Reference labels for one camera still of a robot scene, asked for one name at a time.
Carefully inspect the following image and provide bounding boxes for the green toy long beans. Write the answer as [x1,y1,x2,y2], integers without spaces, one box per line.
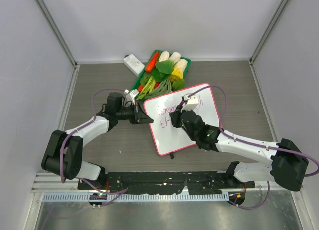
[143,79,172,99]

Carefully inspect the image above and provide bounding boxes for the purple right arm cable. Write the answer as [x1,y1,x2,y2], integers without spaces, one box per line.
[178,85,319,210]

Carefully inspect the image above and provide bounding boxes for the orange toy carrot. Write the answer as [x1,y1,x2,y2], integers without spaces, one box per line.
[145,51,159,72]

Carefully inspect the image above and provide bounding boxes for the light green toy celery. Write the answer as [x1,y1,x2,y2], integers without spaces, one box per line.
[136,76,156,100]

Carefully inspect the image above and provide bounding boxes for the pink framed whiteboard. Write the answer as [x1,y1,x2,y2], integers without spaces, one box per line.
[144,83,219,156]

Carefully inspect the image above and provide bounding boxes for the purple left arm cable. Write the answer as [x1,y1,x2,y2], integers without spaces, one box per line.
[59,89,130,206]

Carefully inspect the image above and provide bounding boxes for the white slotted cable duct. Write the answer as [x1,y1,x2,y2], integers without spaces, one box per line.
[42,192,229,202]

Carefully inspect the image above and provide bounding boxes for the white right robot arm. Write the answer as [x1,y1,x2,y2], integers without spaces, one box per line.
[170,109,309,192]

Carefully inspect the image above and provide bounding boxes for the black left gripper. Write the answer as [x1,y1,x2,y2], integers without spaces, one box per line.
[116,101,152,124]

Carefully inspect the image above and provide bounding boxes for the white rectangular bottle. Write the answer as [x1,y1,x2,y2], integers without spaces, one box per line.
[123,54,145,77]

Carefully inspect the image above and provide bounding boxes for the white toy cabbage middle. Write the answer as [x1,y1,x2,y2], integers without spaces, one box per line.
[169,52,181,65]

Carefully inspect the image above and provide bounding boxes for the green plastic vegetable tray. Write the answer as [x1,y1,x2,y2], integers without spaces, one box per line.
[131,50,191,90]

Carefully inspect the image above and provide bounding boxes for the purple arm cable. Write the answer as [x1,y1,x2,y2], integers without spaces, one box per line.
[59,89,130,206]
[178,85,319,210]

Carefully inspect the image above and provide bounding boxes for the white toy cabbage left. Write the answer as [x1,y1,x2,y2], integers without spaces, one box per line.
[158,51,170,62]

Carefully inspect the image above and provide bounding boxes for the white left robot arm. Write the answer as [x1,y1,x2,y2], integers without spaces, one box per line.
[41,92,153,190]

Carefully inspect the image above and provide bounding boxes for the white yellow toy cabbage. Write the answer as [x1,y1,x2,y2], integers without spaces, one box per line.
[169,59,188,82]

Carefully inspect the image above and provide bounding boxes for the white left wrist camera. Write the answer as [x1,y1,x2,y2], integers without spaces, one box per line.
[124,89,139,105]

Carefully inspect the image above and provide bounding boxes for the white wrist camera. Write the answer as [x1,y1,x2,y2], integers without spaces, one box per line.
[124,89,139,105]
[181,94,199,111]

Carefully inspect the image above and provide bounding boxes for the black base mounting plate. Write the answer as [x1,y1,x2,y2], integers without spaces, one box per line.
[89,171,255,195]

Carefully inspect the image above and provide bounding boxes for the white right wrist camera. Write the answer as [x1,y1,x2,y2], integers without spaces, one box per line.
[181,94,199,111]

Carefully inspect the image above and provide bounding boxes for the round green toy leaf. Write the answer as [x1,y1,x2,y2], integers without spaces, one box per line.
[172,79,186,92]

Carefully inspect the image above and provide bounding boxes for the aluminium frame rail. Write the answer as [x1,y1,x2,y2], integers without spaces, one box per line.
[31,172,83,191]

